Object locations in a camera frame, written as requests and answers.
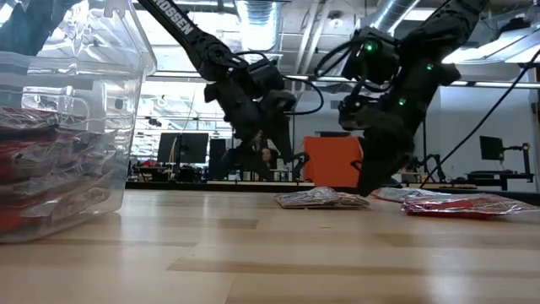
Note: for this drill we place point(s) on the red popcorn bag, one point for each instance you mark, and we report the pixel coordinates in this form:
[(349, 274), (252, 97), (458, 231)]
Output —
[(42, 160), (401, 193), (464, 207), (320, 198)]

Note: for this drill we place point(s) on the small black monitor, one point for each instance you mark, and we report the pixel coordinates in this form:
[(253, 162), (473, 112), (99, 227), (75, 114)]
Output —
[(491, 148)]

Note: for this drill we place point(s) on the silver ventilation duct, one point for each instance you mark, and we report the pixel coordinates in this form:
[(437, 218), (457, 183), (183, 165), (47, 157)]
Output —
[(261, 21), (392, 14)]

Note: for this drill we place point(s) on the black table frame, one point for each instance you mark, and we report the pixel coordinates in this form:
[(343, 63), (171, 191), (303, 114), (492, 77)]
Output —
[(169, 186)]

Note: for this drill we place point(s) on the black computer tower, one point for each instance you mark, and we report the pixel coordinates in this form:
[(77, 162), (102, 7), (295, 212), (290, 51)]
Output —
[(217, 158)]

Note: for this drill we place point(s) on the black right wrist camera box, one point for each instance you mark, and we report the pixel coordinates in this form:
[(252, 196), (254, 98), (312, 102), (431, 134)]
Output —
[(375, 59)]

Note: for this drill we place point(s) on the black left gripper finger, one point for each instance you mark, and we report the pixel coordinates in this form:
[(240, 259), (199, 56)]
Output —
[(253, 158), (287, 154)]

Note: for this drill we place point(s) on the black computer monitor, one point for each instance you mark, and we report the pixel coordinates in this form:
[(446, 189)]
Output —
[(192, 148)]

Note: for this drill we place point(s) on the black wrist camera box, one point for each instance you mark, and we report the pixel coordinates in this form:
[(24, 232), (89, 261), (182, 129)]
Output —
[(375, 59), (266, 76)]

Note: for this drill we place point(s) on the person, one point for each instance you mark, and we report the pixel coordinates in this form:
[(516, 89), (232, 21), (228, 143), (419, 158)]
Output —
[(266, 157)]

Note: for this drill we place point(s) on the orange cabinet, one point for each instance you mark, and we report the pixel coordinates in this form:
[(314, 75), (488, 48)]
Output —
[(329, 160)]

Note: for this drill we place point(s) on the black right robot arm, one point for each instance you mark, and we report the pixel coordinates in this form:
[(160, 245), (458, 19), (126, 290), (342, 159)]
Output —
[(439, 29)]

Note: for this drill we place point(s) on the ceiling light panel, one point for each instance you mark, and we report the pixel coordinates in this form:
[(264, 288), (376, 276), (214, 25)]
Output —
[(485, 48)]

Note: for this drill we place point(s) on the black desk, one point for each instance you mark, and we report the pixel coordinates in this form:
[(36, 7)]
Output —
[(502, 176)]

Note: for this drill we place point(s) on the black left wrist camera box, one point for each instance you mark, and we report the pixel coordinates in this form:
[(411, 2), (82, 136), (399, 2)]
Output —
[(266, 76)]

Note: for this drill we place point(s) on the clear plastic bin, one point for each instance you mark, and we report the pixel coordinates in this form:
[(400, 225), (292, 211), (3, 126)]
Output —
[(105, 105)]

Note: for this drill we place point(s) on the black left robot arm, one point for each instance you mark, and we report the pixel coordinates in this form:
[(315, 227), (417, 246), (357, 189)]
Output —
[(181, 23)]

